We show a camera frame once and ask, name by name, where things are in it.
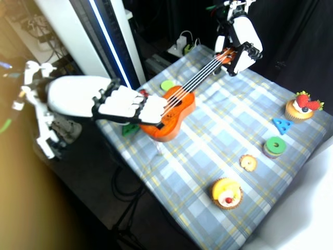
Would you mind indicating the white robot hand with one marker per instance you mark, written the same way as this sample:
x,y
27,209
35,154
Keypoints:
x,y
75,96
247,34

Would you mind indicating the orange toy ukulele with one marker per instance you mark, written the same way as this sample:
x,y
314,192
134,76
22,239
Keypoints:
x,y
177,114

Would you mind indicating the white column with blue strip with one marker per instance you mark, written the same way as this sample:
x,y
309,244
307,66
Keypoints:
x,y
78,39

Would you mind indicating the green triangle block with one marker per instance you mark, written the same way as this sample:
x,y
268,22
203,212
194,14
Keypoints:
x,y
129,130

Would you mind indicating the red triangle block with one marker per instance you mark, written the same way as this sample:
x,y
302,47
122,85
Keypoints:
x,y
143,92

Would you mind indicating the white power strip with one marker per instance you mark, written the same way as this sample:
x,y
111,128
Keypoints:
x,y
179,47

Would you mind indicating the green sandwich cookie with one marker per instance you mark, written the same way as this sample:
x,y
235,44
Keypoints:
x,y
166,85

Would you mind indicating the strawberry toy cupcake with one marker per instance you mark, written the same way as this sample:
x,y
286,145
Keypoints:
x,y
299,112

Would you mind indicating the blue triangle block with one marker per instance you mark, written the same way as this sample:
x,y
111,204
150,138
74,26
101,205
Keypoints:
x,y
282,126

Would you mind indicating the blue plaid tablecloth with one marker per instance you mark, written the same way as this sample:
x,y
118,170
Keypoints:
x,y
221,135

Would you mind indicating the round butter cookie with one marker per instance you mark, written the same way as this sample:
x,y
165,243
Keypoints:
x,y
247,164

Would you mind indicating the yellow fruit toy cupcake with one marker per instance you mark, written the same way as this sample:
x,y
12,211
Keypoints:
x,y
225,194

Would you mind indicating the white board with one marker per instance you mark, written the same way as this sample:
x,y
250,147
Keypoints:
x,y
299,208

